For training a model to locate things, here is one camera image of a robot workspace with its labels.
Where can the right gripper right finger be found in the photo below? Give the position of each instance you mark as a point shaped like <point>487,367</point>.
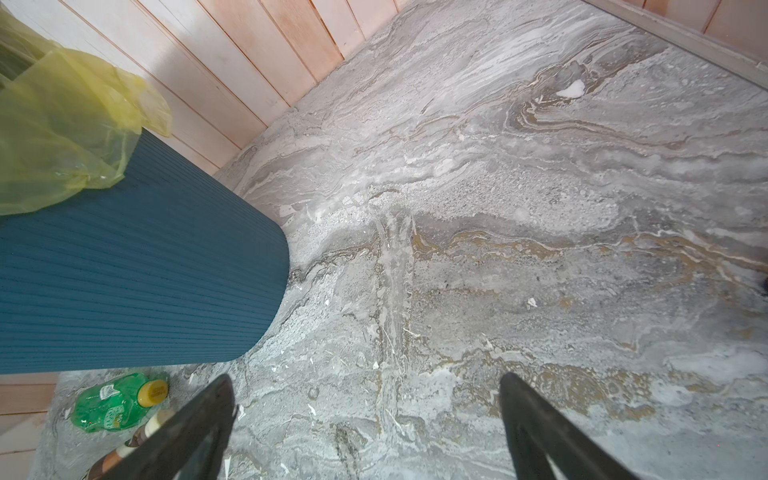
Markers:
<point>540,437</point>

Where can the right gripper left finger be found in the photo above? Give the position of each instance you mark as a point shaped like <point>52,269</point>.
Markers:
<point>191,444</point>

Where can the brown label plastic bottle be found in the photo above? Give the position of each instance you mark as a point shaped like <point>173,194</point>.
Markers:
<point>139,437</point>

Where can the green plastic bottle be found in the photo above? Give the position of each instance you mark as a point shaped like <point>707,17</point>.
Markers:
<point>118,404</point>

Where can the blue bin with yellow rim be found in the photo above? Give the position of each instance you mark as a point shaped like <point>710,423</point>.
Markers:
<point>167,267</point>

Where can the yellow-green bin liner bag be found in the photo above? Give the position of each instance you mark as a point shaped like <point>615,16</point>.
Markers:
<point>70,121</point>

